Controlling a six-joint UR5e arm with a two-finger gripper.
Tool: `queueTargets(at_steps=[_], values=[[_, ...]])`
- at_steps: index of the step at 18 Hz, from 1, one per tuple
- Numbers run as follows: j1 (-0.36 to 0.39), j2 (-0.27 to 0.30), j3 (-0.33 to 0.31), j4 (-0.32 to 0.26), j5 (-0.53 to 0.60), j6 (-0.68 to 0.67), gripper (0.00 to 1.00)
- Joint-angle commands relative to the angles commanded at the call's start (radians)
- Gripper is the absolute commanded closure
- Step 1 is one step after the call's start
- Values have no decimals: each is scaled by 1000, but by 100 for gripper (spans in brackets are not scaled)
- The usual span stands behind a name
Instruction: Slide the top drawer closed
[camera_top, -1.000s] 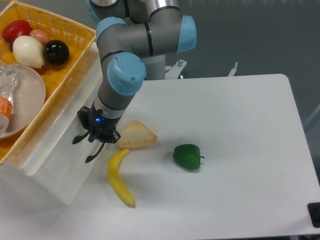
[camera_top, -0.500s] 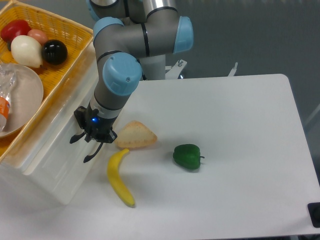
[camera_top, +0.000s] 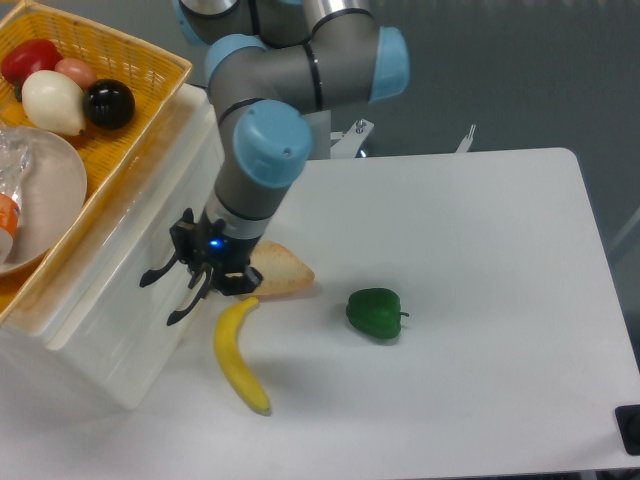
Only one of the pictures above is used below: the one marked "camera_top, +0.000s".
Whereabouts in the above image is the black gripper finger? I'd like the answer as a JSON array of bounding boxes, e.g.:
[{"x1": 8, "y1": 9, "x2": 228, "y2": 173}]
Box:
[
  {"x1": 166, "y1": 272, "x2": 212, "y2": 326},
  {"x1": 139, "y1": 252, "x2": 179, "y2": 288}
]

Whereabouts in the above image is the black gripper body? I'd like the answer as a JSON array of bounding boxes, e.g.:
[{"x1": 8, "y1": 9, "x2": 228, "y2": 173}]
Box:
[{"x1": 169, "y1": 208, "x2": 263, "y2": 295}]

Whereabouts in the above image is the white top drawer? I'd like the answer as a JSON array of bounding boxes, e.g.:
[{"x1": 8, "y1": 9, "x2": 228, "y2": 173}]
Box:
[{"x1": 46, "y1": 113, "x2": 223, "y2": 409}]

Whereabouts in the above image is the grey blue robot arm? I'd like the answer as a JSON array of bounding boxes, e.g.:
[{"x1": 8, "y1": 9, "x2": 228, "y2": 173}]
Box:
[{"x1": 170, "y1": 1, "x2": 410, "y2": 299}]

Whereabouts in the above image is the white drawer cabinet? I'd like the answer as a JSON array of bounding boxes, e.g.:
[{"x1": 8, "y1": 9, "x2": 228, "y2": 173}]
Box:
[{"x1": 1, "y1": 85, "x2": 223, "y2": 409}]

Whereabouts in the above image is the yellow banana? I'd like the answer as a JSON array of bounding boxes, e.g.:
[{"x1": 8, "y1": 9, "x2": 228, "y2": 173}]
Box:
[{"x1": 213, "y1": 297, "x2": 271, "y2": 415}]

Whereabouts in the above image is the bread piece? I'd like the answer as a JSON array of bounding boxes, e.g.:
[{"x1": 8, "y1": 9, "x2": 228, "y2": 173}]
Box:
[{"x1": 250, "y1": 241, "x2": 315, "y2": 298}]

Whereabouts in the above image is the beige plate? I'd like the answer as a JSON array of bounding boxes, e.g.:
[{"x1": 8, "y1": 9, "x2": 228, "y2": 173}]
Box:
[{"x1": 1, "y1": 127, "x2": 87, "y2": 276}]

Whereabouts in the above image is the orange white package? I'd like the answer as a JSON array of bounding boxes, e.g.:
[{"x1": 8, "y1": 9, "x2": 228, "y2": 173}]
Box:
[{"x1": 0, "y1": 193, "x2": 22, "y2": 264}]

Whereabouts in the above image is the black round fruit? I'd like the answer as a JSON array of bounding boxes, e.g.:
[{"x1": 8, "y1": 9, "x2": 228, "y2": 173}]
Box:
[{"x1": 83, "y1": 78, "x2": 136, "y2": 130}]

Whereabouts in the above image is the green bell pepper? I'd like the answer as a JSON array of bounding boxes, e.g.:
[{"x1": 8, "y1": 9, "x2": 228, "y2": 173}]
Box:
[{"x1": 345, "y1": 287, "x2": 408, "y2": 340}]

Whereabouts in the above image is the yellow wicker basket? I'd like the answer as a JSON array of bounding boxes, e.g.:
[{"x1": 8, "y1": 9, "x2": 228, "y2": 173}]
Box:
[{"x1": 1, "y1": 1, "x2": 191, "y2": 323}]

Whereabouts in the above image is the clear plastic bag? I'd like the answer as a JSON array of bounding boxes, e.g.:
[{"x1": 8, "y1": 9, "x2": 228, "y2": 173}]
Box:
[{"x1": 1, "y1": 126, "x2": 34, "y2": 203}]

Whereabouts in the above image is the white onion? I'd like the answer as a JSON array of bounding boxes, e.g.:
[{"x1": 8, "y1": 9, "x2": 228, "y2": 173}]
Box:
[{"x1": 22, "y1": 70, "x2": 86, "y2": 136}]

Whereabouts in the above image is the pink round fruit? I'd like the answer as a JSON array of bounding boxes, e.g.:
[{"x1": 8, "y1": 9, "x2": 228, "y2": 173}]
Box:
[{"x1": 54, "y1": 58, "x2": 98, "y2": 90}]

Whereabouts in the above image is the black device at edge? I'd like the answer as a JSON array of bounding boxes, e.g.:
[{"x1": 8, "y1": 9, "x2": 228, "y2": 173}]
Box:
[{"x1": 615, "y1": 404, "x2": 640, "y2": 456}]

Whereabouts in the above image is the white table bracket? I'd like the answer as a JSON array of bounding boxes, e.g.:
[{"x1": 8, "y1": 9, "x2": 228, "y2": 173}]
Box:
[{"x1": 456, "y1": 124, "x2": 476, "y2": 153}]

